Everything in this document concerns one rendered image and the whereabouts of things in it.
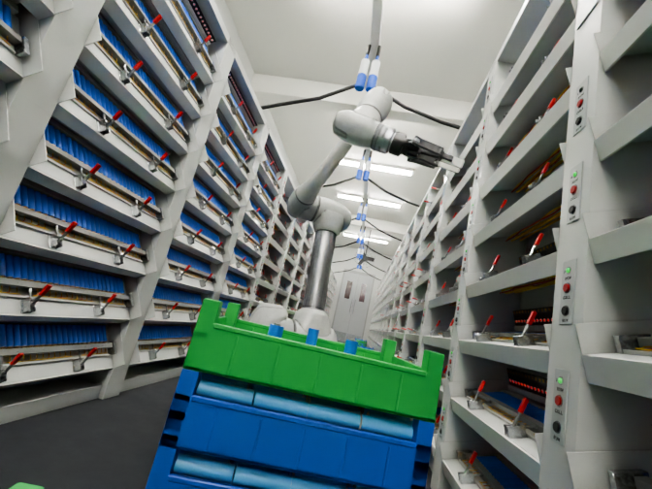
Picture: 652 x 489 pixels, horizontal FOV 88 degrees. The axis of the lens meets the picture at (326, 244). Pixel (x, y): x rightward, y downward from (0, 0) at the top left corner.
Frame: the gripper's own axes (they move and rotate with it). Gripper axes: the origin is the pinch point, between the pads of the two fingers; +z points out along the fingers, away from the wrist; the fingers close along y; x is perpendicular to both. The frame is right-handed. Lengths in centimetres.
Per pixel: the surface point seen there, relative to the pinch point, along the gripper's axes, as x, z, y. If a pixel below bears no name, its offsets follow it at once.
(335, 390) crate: -67, -6, 60
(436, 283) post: -18, 25, -100
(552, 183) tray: -10.3, 21.5, 24.6
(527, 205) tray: -11.0, 21.8, 12.3
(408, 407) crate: -65, 3, 58
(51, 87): -38, -103, 33
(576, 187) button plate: -16.4, 21.8, 35.8
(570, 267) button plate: -32, 25, 35
